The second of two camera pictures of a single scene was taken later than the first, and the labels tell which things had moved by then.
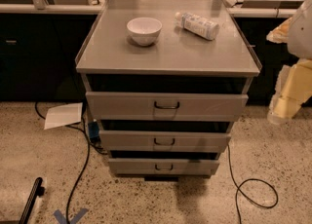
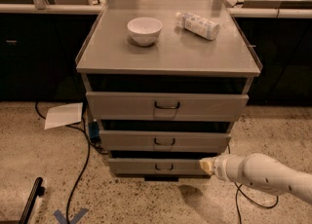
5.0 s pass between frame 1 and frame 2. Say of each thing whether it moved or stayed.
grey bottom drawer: stayed
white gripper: moved
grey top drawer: stayed
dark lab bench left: stayed
